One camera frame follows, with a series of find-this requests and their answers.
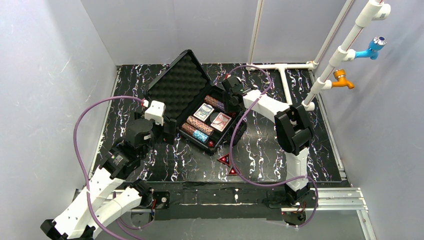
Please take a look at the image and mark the purple poker chip stack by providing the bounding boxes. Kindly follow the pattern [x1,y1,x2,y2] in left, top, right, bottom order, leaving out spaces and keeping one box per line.
[217,102,225,112]

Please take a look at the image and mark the brown black chip stack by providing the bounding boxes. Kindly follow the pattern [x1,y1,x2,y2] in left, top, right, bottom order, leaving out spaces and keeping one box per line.
[204,95,221,109]

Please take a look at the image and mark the black foam-lined poker case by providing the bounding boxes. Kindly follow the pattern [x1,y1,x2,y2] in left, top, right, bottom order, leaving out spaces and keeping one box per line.
[146,49,245,155]

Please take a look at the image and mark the all-in triangle button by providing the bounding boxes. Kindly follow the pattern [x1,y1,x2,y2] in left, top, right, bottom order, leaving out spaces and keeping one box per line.
[227,165,240,176]
[217,153,231,167]

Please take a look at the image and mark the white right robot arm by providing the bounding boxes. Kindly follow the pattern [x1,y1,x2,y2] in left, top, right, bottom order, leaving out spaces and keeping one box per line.
[222,75,314,204]

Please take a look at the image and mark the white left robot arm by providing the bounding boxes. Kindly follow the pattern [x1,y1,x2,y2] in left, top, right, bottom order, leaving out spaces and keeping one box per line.
[40,118,164,240]

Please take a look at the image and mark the red black chip stack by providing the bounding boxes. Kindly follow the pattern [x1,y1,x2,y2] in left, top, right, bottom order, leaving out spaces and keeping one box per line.
[181,122,197,136]

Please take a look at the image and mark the orange blue chip stack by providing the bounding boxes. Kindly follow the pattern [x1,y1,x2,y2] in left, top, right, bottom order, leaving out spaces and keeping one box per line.
[186,116,214,136]

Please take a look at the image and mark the clear round dealer button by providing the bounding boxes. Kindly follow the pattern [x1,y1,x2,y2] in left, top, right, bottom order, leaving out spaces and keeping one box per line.
[210,112,223,124]

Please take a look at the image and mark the red playing card deck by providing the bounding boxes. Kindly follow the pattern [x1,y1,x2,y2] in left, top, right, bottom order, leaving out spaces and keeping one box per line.
[210,112,232,132]

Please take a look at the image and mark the blue playing card deck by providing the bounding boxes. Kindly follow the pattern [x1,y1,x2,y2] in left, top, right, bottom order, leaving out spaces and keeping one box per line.
[193,103,215,122]

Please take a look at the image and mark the light blue chip stack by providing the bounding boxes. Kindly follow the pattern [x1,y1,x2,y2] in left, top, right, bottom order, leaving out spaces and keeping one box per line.
[192,129,209,144]

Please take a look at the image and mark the orange tap valve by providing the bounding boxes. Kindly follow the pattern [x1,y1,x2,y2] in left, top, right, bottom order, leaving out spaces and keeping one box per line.
[331,69,355,89]

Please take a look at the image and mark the blue tap valve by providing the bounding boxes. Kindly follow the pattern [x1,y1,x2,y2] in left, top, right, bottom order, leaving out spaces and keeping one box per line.
[354,36,387,60]

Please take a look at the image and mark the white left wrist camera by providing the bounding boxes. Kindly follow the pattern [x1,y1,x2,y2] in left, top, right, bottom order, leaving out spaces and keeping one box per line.
[142,100,166,126]

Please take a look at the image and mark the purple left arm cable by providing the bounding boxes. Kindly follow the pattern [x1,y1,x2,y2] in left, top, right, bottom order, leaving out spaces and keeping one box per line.
[73,95,157,240]

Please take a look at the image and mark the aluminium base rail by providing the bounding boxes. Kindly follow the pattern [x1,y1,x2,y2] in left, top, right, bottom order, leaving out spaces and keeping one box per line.
[61,187,377,240]

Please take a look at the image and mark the white pvc pipe frame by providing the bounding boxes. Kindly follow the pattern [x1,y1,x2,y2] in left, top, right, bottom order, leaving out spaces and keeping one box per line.
[245,0,392,113]

